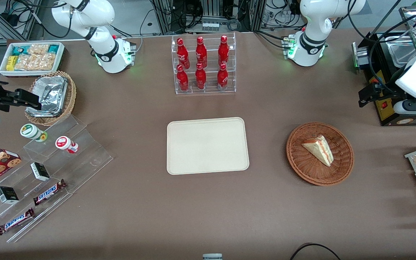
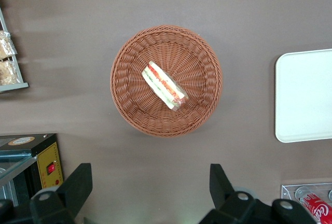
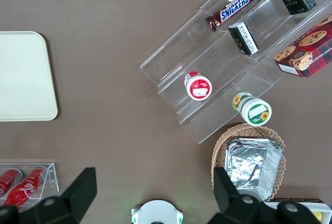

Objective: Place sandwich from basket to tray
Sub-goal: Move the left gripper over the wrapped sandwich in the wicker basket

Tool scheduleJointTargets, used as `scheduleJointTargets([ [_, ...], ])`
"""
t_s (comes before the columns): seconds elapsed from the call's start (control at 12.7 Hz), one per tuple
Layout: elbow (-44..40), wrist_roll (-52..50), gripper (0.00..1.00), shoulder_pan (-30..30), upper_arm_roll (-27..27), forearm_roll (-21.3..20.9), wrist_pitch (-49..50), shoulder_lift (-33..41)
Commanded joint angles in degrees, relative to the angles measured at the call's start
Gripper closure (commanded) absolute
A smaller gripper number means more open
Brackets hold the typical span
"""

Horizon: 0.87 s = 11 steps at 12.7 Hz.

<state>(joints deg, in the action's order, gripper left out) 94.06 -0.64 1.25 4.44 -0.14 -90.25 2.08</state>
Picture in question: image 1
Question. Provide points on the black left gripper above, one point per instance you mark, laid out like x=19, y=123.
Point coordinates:
x=389, y=94

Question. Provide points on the triangular sandwich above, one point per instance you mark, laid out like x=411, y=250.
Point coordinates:
x=320, y=150

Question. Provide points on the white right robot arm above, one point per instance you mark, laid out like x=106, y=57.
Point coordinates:
x=111, y=54

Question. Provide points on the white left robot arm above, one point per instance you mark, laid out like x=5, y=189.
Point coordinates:
x=308, y=47

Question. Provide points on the light wicker basket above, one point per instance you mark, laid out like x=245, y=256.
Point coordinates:
x=71, y=97

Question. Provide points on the round brown wicker basket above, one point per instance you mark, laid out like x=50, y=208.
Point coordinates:
x=307, y=169

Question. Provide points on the beige plastic tray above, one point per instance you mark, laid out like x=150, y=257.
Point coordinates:
x=208, y=146

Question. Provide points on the black food warmer appliance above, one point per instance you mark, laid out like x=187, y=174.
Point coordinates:
x=385, y=112

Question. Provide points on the aluminium foil container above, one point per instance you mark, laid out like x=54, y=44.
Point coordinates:
x=51, y=94

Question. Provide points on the green lid yogurt cup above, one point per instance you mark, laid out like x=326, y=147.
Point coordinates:
x=31, y=131

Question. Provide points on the yellow snack packet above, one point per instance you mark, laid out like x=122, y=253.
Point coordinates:
x=11, y=63

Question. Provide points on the clear bag of crackers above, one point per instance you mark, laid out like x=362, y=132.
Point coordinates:
x=36, y=62

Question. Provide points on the teal snack packet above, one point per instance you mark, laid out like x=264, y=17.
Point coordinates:
x=18, y=50

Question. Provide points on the steel warmer pan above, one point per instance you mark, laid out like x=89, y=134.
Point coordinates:
x=403, y=54

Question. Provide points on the white plastic snack bin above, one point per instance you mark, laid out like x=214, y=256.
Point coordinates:
x=61, y=57

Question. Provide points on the red lid yogurt cup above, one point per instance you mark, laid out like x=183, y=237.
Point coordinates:
x=65, y=143

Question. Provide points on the small black box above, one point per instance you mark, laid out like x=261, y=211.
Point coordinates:
x=7, y=195
x=40, y=171

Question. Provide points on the clear acrylic stepped display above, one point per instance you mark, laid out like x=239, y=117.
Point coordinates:
x=85, y=159

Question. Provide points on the Snickers chocolate bar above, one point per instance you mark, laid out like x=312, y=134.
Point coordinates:
x=49, y=192
x=16, y=221

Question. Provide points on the red cola bottle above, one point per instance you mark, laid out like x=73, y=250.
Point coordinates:
x=182, y=80
x=200, y=78
x=222, y=78
x=201, y=52
x=223, y=50
x=182, y=54

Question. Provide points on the clear acrylic bottle rack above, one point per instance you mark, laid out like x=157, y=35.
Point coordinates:
x=208, y=92

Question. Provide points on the white power strip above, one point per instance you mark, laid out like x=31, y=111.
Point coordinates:
x=213, y=26

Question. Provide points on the grey table edge device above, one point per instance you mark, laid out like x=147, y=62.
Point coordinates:
x=212, y=256

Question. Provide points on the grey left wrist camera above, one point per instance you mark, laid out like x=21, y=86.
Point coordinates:
x=415, y=107

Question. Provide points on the aluminium frame rack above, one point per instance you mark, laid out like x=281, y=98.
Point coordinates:
x=164, y=16

